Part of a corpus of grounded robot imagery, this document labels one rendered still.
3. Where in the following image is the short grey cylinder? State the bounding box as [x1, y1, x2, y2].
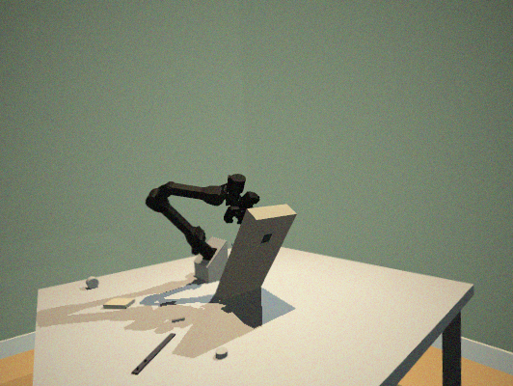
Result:
[216, 347, 228, 359]

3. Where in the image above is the dark grey flat bar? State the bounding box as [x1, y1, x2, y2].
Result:
[131, 333, 176, 375]

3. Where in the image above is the beige service panel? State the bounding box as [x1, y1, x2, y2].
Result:
[215, 205, 297, 299]

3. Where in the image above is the tan flat slab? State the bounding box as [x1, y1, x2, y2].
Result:
[103, 298, 136, 309]

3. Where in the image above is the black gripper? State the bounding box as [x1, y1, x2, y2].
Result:
[224, 197, 253, 225]

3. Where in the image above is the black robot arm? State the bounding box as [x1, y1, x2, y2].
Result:
[146, 174, 260, 261]

